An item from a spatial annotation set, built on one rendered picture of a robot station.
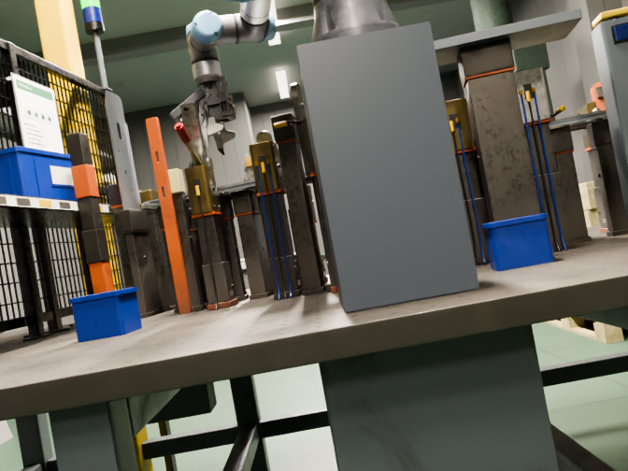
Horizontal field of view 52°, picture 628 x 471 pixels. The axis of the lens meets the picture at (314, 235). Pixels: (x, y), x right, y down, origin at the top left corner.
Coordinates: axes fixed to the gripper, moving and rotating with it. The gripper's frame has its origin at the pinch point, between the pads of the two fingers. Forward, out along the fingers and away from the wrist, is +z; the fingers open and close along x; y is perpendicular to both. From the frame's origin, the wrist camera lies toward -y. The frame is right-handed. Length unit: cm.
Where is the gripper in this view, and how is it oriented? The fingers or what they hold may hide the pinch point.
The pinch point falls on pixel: (214, 152)
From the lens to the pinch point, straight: 179.0
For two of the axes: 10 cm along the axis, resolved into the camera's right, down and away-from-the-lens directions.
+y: 9.7, -1.8, -1.4
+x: 1.4, 0.0, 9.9
